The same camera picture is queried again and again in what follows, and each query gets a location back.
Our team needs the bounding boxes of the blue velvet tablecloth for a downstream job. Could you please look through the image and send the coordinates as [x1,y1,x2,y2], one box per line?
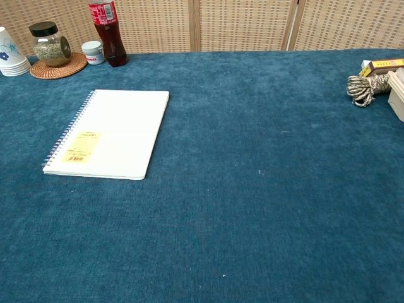
[0,49,404,303]

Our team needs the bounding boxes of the glass jar black lid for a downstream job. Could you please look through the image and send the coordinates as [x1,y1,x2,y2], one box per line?
[28,21,72,68]

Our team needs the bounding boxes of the round woven rattan coaster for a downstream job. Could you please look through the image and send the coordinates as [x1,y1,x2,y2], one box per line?
[29,52,88,80]

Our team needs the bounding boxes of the long yellow box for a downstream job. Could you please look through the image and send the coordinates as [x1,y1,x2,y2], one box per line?
[360,58,404,78]

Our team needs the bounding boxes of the white spiral notebook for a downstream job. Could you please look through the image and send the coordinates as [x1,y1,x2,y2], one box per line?
[42,89,170,181]

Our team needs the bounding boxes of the stacked white flower paper cups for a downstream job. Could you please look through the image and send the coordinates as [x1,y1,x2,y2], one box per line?
[0,27,32,78]

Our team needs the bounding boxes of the bundle of speckled rope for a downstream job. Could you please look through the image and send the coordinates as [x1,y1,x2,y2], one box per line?
[347,74,390,108]

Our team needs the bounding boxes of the beige plastic tray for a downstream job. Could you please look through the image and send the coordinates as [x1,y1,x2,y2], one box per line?
[386,67,404,123]

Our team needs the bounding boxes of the small white lidded jar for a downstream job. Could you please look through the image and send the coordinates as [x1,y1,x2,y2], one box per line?
[81,40,105,66]

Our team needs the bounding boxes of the woven bamboo folding screen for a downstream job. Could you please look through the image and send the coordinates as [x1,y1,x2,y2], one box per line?
[0,0,404,57]

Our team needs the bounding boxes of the cola bottle red cap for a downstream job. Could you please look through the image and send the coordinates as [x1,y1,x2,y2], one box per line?
[87,0,128,68]

